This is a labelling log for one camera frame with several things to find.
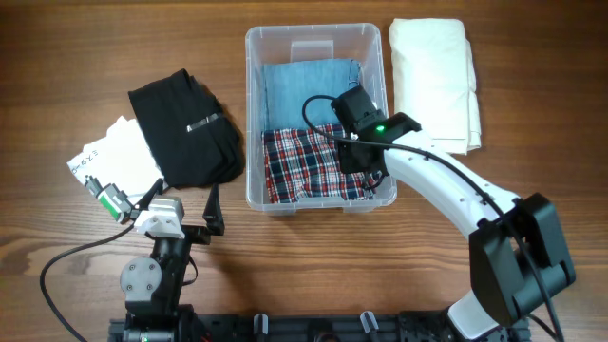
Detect folded cream cloth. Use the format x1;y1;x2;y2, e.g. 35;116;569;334
389;18;482;155

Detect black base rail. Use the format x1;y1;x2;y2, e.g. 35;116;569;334
108;311;531;342

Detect white printed t-shirt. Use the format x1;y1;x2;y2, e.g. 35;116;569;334
67;117;164;203

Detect red navy plaid shirt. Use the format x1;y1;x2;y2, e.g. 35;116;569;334
262;128;379;203

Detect black garment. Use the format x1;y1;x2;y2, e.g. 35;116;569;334
128;69;244;188

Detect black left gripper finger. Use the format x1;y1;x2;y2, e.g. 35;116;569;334
137;179;164;210
202;183;224;228

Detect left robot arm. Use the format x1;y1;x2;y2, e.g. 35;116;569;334
108;180;225;342

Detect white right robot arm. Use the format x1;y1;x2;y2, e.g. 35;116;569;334
338;109;576;341

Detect clear plastic storage bin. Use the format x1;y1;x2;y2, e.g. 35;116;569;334
245;23;397;215

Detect blue denim jeans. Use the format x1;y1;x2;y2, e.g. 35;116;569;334
262;59;361;130

